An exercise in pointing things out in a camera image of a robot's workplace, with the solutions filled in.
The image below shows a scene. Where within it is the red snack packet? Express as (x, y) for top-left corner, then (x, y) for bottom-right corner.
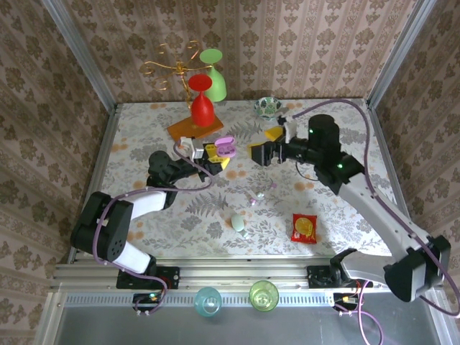
(290, 213), (319, 244)

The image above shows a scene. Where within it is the perforated metal strip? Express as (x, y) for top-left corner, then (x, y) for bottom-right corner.
(64, 293), (337, 306)

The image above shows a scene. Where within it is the patterned ceramic bowl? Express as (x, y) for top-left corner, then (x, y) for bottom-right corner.
(254, 96), (285, 121)

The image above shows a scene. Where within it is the teal glass cup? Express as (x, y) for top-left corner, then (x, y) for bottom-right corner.
(193, 286), (223, 318)

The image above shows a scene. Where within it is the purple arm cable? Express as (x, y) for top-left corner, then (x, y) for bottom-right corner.
(293, 98), (460, 345)
(92, 142), (216, 317)

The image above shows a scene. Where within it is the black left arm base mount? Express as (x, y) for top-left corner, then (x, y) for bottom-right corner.
(116, 265), (180, 290)

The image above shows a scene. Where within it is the aluminium side rail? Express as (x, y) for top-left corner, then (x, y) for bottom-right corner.
(67, 103), (121, 265)
(365, 100), (424, 262)

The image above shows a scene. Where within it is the green glass cup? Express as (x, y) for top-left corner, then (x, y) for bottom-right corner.
(249, 279), (280, 313)

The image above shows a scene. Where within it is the purple earbud charging case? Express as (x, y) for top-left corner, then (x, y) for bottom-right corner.
(214, 135), (238, 159)

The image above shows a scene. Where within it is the floral patterned table mat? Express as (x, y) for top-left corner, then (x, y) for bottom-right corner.
(77, 98), (414, 258)

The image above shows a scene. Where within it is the long aluminium mounting rail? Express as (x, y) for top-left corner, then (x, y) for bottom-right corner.
(50, 257), (445, 290)

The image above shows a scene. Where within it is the green wine glass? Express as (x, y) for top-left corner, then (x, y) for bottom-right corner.
(198, 48), (228, 102)

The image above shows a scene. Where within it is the small black controller board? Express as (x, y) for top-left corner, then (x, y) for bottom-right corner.
(333, 291), (364, 311)
(132, 290), (168, 312)

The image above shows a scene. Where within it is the gold wire glass rack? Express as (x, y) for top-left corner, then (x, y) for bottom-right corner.
(143, 40), (224, 149)

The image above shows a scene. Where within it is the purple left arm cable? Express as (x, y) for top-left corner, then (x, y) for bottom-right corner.
(92, 142), (216, 317)

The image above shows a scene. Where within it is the red wine glass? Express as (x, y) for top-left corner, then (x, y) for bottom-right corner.
(187, 73), (216, 128)

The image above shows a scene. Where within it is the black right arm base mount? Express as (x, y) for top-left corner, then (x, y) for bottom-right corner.
(307, 264), (373, 289)

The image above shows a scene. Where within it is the grey metal shelf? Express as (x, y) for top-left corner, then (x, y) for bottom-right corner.
(34, 287), (454, 345)

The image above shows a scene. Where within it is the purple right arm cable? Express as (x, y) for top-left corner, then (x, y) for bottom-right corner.
(293, 98), (460, 345)

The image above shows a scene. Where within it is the aluminium frame post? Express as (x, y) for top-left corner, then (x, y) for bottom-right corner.
(40, 0), (118, 109)
(366, 0), (438, 107)

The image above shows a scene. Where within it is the thin black cable loop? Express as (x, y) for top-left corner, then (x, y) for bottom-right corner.
(295, 160), (325, 183)

